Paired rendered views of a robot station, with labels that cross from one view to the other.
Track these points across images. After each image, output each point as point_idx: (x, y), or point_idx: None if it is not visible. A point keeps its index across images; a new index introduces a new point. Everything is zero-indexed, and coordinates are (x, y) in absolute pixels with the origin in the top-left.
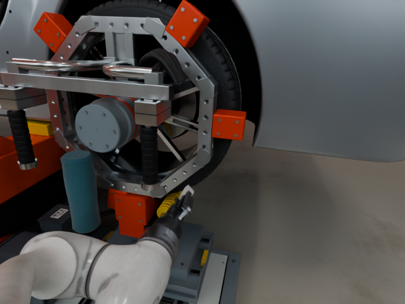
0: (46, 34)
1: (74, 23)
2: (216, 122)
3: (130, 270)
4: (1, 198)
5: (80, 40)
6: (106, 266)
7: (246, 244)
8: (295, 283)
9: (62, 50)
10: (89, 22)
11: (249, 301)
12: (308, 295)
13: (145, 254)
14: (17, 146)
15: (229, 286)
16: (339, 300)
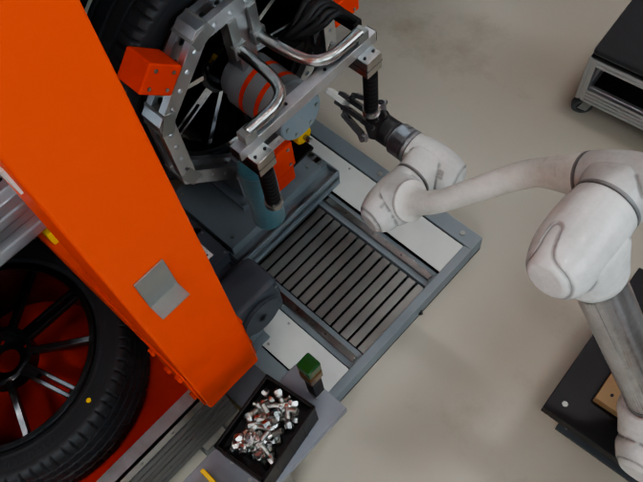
0: (158, 84)
1: None
2: None
3: (440, 155)
4: None
5: (199, 56)
6: (428, 168)
7: None
8: (358, 80)
9: (180, 84)
10: (209, 30)
11: (351, 137)
12: (378, 77)
13: (430, 143)
14: (275, 194)
15: (336, 142)
16: (398, 55)
